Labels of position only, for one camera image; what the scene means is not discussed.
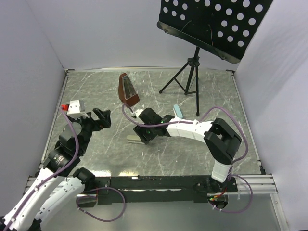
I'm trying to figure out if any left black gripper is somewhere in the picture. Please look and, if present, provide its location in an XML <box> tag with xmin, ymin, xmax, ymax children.
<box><xmin>66</xmin><ymin>107</ymin><xmax>111</xmax><ymax>154</ymax></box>

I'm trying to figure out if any blue stapler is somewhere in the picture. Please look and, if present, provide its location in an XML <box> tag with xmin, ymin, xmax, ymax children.
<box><xmin>173</xmin><ymin>104</ymin><xmax>183</xmax><ymax>119</ymax></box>

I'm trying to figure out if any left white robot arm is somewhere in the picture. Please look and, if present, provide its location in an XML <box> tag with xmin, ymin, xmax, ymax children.
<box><xmin>0</xmin><ymin>106</ymin><xmax>111</xmax><ymax>231</ymax></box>

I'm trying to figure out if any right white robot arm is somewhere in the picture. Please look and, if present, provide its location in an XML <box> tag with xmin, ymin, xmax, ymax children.
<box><xmin>133</xmin><ymin>108</ymin><xmax>242</xmax><ymax>192</ymax></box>

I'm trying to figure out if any brown metronome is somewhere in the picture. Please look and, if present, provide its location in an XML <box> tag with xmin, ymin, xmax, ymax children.
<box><xmin>118</xmin><ymin>73</ymin><xmax>140</xmax><ymax>107</ymax></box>

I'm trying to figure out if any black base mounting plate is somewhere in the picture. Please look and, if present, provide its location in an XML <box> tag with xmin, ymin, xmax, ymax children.
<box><xmin>81</xmin><ymin>175</ymin><xmax>238</xmax><ymax>205</ymax></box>

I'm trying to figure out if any black music stand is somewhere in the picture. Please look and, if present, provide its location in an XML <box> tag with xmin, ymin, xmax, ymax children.
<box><xmin>156</xmin><ymin>0</ymin><xmax>275</xmax><ymax>116</ymax></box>

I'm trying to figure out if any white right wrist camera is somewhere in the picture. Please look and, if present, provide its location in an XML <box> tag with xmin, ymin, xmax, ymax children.
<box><xmin>133</xmin><ymin>109</ymin><xmax>144</xmax><ymax>118</ymax></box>

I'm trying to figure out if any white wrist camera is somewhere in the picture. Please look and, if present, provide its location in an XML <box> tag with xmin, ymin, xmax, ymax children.
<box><xmin>60</xmin><ymin>100</ymin><xmax>89</xmax><ymax>119</ymax></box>
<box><xmin>133</xmin><ymin>109</ymin><xmax>144</xmax><ymax>118</ymax></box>

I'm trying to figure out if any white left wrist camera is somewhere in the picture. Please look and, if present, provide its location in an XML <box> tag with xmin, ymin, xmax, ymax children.
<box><xmin>60</xmin><ymin>100</ymin><xmax>89</xmax><ymax>119</ymax></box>

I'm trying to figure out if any aluminium extrusion rail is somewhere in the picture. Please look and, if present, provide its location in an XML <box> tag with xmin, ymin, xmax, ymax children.
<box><xmin>23</xmin><ymin>174</ymin><xmax>277</xmax><ymax>198</ymax></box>

